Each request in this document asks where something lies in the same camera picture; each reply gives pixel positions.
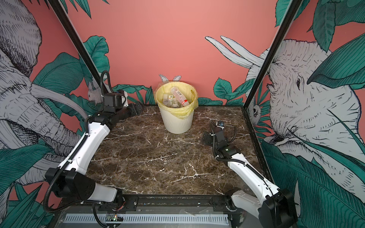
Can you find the white bottle red band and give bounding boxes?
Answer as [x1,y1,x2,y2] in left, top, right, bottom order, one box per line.
[170,86,190,107]

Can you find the tall bottle red green label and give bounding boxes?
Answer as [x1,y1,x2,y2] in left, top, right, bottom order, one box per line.
[163,93,174,107]

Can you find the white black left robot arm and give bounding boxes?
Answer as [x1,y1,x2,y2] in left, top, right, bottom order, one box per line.
[43,102,144,213]

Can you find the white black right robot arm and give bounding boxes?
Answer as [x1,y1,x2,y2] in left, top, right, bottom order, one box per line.
[202,132,298,228]

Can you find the white ribbed waste bin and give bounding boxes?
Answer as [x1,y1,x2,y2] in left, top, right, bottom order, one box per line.
[159,108,194,134]

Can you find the yellow plastic bin liner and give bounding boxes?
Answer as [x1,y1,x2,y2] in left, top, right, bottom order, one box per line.
[154,81,199,119]

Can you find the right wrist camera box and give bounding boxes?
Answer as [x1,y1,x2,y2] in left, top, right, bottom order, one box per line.
[210,120,227,142]

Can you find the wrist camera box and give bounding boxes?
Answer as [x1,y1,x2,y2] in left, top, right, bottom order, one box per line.
[210,120,227,142]
[103,90,128,113]

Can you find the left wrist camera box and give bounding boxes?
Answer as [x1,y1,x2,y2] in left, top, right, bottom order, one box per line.
[103,90,128,113]

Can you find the black left frame post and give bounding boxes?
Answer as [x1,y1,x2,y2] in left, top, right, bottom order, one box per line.
[48,1,110,101]

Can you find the black frame post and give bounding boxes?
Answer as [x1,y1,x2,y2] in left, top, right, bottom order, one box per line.
[48,1,110,101]
[243,0,303,109]

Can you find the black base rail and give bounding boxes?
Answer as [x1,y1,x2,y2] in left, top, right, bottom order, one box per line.
[99,194,244,214]

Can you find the white slotted cable duct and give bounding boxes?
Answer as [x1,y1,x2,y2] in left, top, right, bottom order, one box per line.
[61,213,230,225]

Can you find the black right frame post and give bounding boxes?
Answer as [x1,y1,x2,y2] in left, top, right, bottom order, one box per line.
[243,0,303,109]

